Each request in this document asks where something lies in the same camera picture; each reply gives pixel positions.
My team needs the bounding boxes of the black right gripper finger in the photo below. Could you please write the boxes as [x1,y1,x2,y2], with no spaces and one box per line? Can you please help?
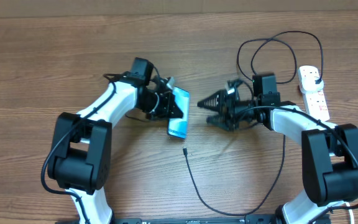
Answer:
[197,90,228,109]
[206,114,232,131]

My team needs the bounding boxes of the blue samsung galaxy phone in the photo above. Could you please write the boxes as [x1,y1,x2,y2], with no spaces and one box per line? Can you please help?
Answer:
[168,86,190,139]

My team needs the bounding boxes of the black usb charger cable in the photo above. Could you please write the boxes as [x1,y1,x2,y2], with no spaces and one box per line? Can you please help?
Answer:
[182,30,324,217]

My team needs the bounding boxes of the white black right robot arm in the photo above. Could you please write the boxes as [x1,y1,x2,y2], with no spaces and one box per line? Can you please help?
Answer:
[197,73,358,223]

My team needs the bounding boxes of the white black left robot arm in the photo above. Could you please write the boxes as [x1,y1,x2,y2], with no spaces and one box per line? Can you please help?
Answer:
[40,57,190,223]

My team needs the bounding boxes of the white charger plug adapter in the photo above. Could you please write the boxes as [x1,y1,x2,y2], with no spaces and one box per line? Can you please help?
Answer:
[300,77,324,94]

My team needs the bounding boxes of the white power strip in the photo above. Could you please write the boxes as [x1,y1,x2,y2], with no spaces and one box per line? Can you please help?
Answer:
[298,65,330,121]

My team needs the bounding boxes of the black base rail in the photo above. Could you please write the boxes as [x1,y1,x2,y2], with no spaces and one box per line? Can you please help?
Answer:
[54,213,285,224]

